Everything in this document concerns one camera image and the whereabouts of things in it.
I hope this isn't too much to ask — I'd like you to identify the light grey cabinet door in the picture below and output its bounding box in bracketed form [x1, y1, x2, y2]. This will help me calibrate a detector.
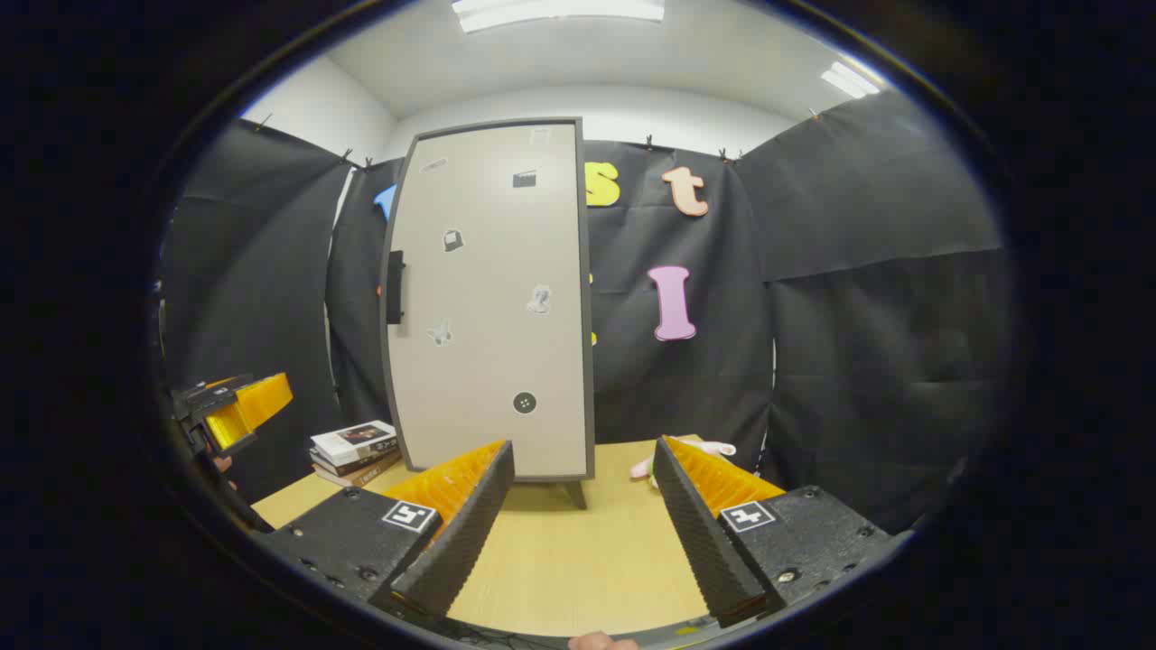
[384, 122, 583, 478]

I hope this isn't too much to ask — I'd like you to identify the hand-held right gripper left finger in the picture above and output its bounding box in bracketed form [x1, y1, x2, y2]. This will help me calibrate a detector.
[257, 440, 516, 624]

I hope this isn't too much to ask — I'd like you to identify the long ceiling light panel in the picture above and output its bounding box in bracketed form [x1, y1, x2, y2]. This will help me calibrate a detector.
[452, 0, 667, 34]

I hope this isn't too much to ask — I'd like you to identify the black cabinet door handle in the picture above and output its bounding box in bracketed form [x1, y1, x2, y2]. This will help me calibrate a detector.
[386, 250, 406, 326]

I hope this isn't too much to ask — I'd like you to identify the small ceiling light panel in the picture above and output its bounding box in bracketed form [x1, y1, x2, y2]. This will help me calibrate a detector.
[820, 61, 881, 98]

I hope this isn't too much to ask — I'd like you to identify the dark cover book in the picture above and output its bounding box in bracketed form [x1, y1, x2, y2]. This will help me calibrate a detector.
[312, 449, 401, 478]

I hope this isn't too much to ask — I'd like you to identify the black backdrop cloth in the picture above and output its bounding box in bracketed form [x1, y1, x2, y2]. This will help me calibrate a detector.
[158, 90, 1012, 534]

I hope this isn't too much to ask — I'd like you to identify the green and pink plush toy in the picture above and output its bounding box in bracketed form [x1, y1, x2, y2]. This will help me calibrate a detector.
[629, 441, 737, 488]

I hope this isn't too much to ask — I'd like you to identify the brown cover book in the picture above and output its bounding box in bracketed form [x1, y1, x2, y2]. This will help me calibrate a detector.
[314, 456, 403, 488]

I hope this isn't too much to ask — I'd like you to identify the dark grey cabinet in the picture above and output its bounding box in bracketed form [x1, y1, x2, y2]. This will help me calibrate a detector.
[379, 117, 597, 511]

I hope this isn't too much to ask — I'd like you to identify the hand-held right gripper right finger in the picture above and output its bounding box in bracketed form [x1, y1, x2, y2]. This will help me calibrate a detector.
[652, 435, 895, 628]

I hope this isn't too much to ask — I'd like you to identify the white cover book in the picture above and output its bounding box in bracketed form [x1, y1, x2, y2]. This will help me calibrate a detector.
[310, 420, 398, 468]

